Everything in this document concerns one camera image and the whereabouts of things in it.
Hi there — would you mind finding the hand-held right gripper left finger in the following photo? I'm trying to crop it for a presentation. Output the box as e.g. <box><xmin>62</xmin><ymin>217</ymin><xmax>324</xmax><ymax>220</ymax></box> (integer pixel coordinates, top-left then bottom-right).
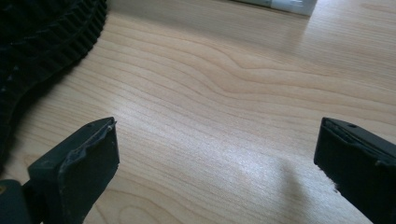
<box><xmin>27</xmin><ymin>117</ymin><xmax>120</xmax><ymax>224</ymax></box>

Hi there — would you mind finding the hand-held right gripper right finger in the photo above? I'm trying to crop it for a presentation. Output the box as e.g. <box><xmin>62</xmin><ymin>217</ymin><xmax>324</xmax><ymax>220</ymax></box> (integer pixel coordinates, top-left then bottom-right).
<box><xmin>313</xmin><ymin>117</ymin><xmax>396</xmax><ymax>224</ymax></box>

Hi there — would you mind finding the black ribbed cable chain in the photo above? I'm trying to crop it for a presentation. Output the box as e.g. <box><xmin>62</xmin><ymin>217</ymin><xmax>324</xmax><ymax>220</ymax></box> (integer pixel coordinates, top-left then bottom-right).
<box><xmin>0</xmin><ymin>0</ymin><xmax>108</xmax><ymax>175</ymax></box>

